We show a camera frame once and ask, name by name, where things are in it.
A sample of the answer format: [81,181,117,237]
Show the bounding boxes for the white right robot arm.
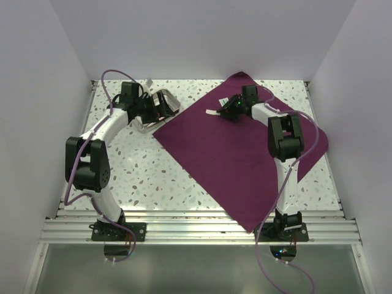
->
[217,94,304,216]

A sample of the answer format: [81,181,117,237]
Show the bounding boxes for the green white dressing packet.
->
[219,97,228,106]

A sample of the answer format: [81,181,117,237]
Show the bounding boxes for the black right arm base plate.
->
[253,222,309,242]

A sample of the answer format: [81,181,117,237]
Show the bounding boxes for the small white plaster packet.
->
[206,110,220,116]

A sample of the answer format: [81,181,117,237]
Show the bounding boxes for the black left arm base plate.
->
[89,221,147,242]

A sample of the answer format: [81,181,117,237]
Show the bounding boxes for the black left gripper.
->
[134,91,174,124]

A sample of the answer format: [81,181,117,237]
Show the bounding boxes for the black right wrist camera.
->
[241,85,259,105]

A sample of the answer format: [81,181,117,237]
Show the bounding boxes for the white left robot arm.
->
[64,89,179,241]

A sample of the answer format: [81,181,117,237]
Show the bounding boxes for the stainless steel tray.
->
[132,88,181,134]

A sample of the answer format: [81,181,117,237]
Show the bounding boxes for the purple cloth mat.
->
[154,72,328,232]

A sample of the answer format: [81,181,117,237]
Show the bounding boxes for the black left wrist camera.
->
[119,81,143,104]

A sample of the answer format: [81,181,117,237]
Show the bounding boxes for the aluminium table edge rail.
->
[39,209,361,245]

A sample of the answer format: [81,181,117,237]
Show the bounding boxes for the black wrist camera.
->
[119,81,143,104]
[241,85,259,105]

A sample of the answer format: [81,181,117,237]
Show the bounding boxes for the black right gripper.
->
[217,94,246,121]

